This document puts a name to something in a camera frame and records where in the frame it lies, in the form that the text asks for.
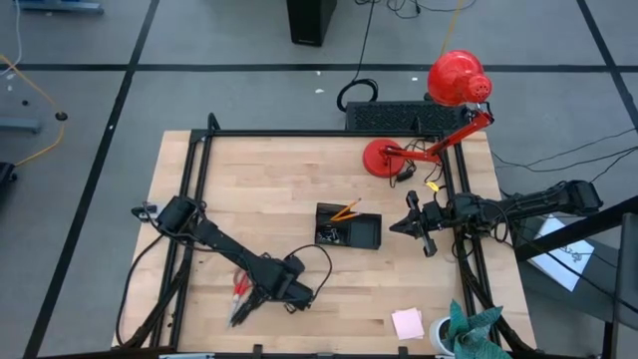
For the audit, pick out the grey metal foot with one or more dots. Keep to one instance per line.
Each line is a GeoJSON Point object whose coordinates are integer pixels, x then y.
{"type": "Point", "coordinates": [20, 124]}

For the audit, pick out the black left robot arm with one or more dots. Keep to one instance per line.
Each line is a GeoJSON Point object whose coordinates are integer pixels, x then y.
{"type": "Point", "coordinates": [219, 244]}

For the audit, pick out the red desk lamp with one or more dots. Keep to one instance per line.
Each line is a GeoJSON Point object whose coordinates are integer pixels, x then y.
{"type": "Point", "coordinates": [456, 75]}

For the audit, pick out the black desk organizer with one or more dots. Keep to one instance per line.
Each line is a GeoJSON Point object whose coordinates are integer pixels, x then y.
{"type": "Point", "coordinates": [366, 233]}

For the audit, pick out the small black floor disc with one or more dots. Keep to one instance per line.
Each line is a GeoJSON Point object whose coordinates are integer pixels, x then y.
{"type": "Point", "coordinates": [61, 116]}

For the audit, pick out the teal plant in white pot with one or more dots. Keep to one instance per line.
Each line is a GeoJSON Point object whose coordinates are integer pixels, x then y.
{"type": "Point", "coordinates": [468, 334]}

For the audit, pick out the pink sticky note pad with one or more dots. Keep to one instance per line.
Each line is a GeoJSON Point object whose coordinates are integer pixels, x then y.
{"type": "Point", "coordinates": [408, 324]}

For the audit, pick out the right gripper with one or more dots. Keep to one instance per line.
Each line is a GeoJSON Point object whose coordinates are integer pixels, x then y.
{"type": "Point", "coordinates": [433, 217]}

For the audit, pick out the black caster wheel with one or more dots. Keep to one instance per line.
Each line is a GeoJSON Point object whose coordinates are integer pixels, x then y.
{"type": "Point", "coordinates": [5, 172]}

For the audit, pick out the table-level camera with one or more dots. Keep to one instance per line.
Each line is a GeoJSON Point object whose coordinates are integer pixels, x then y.
{"type": "Point", "coordinates": [187, 356]}

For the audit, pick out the black metal stand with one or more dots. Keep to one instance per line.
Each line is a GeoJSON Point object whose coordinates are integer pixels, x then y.
{"type": "Point", "coordinates": [573, 232]}

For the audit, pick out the black tower case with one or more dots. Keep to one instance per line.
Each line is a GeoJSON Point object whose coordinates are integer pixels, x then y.
{"type": "Point", "coordinates": [309, 20]}

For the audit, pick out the black aluminium frame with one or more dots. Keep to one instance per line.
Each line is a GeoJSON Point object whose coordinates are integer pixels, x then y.
{"type": "Point", "coordinates": [319, 133]}

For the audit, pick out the grey-blue equipment base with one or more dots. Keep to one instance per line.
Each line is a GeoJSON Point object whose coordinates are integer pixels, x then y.
{"type": "Point", "coordinates": [60, 7]}

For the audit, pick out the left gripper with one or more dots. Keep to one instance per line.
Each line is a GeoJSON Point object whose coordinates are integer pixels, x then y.
{"type": "Point", "coordinates": [284, 286]}

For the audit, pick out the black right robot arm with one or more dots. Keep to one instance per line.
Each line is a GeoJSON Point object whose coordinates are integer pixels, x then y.
{"type": "Point", "coordinates": [538, 204]}

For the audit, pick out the black perforated metal box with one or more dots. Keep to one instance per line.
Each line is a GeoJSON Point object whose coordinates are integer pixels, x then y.
{"type": "Point", "coordinates": [399, 115]}

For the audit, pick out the white paper sheet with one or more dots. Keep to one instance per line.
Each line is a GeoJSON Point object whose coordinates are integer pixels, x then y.
{"type": "Point", "coordinates": [563, 264]}

